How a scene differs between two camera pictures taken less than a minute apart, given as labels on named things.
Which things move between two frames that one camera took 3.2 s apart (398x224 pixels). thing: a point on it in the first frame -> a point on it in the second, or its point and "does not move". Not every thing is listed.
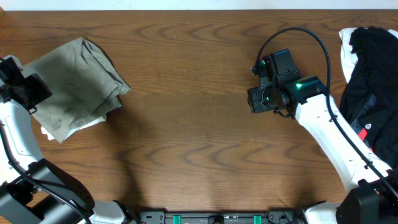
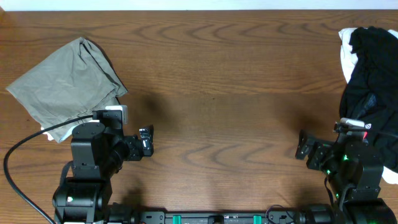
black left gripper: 34,90 -> 140,146
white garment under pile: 349,59 does not move
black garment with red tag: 370,102 does not move
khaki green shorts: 84,84 does not move
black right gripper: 257,100 -> 311,149
